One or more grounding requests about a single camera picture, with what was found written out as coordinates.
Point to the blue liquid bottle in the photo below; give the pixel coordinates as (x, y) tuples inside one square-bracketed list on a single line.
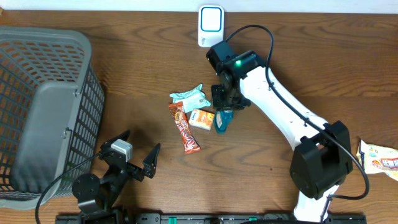
[(222, 120)]

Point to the yellow snack package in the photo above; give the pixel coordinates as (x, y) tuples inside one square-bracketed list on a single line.
[(377, 159)]

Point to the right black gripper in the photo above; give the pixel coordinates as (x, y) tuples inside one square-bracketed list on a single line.
[(219, 104)]

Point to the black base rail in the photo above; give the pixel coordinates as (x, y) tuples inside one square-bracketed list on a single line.
[(156, 218)]

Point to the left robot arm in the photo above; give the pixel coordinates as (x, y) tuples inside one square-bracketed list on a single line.
[(96, 196)]

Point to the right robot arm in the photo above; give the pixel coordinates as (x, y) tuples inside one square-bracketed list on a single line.
[(321, 159)]

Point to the orange tissue pack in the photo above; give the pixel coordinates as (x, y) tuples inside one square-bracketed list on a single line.
[(201, 119)]

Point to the red chocolate bar wrapper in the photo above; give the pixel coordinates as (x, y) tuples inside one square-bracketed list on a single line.
[(189, 142)]

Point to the white barcode scanner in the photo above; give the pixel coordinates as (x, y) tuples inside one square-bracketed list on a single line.
[(210, 25)]

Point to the grey plastic shopping basket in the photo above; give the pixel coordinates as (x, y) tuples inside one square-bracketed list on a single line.
[(51, 108)]

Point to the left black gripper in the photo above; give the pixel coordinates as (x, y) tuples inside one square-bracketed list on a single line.
[(150, 167)]

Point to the teal wet wipes pack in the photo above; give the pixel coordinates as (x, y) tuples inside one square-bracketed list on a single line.
[(193, 99)]

